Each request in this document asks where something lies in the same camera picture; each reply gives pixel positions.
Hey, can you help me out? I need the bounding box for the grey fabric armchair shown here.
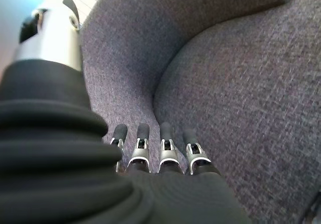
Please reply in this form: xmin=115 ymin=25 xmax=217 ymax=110
xmin=79 ymin=0 xmax=321 ymax=224

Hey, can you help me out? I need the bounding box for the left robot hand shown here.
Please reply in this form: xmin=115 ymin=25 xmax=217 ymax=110
xmin=0 ymin=0 xmax=251 ymax=224

